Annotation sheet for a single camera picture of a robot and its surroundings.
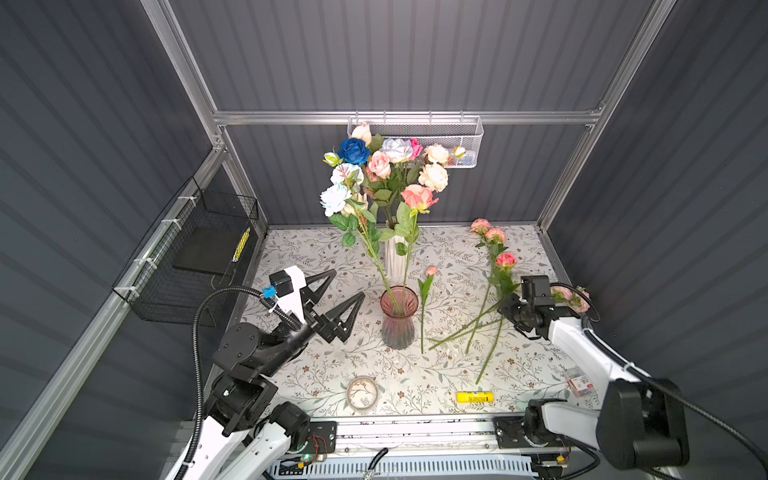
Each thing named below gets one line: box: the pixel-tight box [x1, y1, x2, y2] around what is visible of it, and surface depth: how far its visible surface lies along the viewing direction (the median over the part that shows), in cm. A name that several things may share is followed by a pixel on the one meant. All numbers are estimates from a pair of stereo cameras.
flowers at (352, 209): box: [319, 152, 439, 314], surface depth 70 cm
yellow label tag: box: [456, 392, 495, 403], surface depth 80 cm
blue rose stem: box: [338, 138, 371, 167], surface depth 72 cm
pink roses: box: [319, 122, 450, 247], surface depth 72 cm
